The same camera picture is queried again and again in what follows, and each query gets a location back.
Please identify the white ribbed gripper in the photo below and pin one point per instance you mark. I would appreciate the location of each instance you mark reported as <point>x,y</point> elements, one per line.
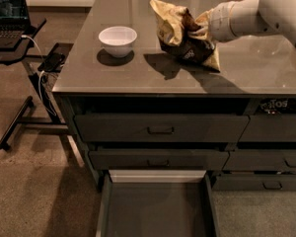
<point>219,21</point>

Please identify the brown sea salt chip bag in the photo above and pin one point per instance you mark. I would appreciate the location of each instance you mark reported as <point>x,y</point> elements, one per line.
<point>185,37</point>

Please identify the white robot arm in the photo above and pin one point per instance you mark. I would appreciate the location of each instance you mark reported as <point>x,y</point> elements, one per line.
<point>232,20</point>

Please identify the doritos chip bag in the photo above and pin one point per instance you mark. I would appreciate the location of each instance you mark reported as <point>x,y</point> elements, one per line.
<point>278,106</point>

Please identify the top right dark drawer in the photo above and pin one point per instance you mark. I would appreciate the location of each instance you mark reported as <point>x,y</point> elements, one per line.
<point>270,128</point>

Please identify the dark drawer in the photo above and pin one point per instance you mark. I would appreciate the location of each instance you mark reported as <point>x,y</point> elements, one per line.
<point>261,160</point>
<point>255,183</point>
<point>158,159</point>
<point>160,127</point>
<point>270,128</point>

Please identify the middle right dark drawer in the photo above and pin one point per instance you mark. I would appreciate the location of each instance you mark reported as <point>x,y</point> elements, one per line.
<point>261,160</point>

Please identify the bottom right dark drawer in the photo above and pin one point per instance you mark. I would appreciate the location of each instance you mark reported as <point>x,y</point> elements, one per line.
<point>255,183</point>

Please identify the top left dark drawer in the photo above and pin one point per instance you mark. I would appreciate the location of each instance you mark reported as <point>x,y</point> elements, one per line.
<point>160,127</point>

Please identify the middle left dark drawer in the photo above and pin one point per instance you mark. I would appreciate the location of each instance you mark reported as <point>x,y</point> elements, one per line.
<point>158,159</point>

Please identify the open bottom left drawer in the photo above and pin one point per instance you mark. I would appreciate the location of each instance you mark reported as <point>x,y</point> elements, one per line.
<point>142,209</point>

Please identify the white ceramic bowl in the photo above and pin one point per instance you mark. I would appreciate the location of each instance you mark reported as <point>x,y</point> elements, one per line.
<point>118,41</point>

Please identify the black smartphone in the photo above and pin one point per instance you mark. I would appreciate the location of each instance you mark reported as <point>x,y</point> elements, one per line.
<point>51,62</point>

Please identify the black laptop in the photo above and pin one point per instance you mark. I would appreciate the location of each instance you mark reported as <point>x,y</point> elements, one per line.
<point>14,22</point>

